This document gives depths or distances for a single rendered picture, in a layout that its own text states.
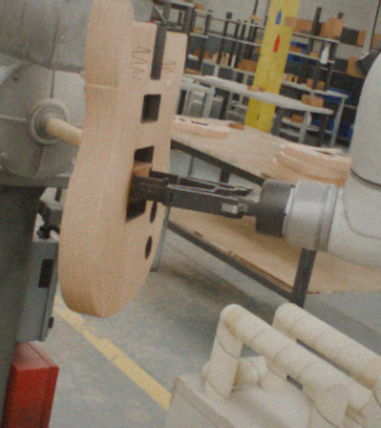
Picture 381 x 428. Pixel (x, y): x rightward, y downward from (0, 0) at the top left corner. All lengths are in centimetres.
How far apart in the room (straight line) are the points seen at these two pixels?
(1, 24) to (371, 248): 85
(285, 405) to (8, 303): 112
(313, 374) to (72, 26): 78
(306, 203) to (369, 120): 14
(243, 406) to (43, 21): 76
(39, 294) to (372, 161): 122
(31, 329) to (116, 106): 118
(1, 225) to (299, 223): 100
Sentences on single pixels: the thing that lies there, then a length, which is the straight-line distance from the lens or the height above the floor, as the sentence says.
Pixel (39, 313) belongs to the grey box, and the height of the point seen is 74.
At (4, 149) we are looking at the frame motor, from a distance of 171.
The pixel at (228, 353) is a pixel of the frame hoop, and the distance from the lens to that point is 95.
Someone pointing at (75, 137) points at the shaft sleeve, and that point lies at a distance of 158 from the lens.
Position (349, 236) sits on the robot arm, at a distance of 105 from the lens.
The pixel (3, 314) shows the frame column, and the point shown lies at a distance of 201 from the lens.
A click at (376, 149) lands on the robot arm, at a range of 101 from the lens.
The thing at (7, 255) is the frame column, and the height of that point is 90.
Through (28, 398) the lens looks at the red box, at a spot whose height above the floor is 53.
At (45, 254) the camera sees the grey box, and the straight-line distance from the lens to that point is 204.
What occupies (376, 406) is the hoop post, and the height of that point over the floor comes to 117.
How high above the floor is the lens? 151
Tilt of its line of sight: 12 degrees down
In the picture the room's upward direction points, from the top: 12 degrees clockwise
